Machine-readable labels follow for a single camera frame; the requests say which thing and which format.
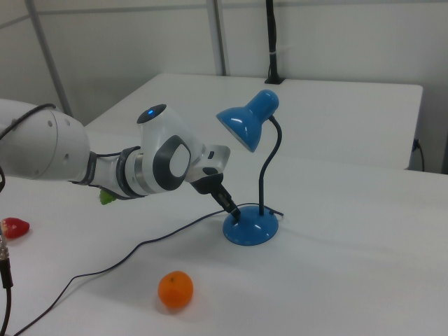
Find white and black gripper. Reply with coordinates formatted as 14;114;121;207
190;143;242;220

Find orange mandarin fruit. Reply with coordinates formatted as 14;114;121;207
157;270;194;309

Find orange toy carrot green leaves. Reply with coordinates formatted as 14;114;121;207
97;188;116;206

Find black lamp power cable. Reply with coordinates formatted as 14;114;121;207
12;202;286;336

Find black cable with metal connector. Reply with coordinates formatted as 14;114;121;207
0;223;15;336

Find blue gooseneck desk lamp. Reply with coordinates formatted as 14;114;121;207
215;89;281;246

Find white side table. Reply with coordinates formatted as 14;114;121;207
85;72;424;172

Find red toy strawberry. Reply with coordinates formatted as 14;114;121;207
1;217;31;240

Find black camera pole with clamp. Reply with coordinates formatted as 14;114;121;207
264;0;285;85

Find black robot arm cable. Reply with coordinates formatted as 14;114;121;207
0;103;57;139

